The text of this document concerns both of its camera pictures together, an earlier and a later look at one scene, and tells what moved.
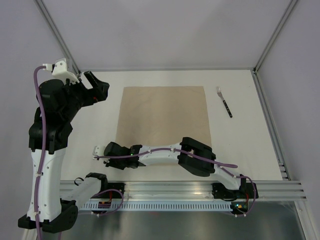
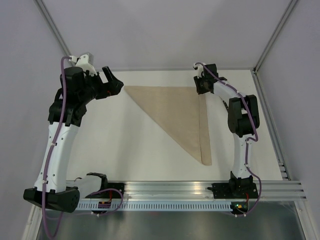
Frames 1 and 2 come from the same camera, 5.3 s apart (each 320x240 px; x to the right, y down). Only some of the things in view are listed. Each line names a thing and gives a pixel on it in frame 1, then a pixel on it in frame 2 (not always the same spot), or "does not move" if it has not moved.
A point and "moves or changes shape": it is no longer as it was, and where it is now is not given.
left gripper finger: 103,94 → 115,87
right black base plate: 246,190 does not move
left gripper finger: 94,81 → 109,75
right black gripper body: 120,164 → 200,84
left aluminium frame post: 57,36 does not move
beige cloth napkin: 161,116 moves or changes shape
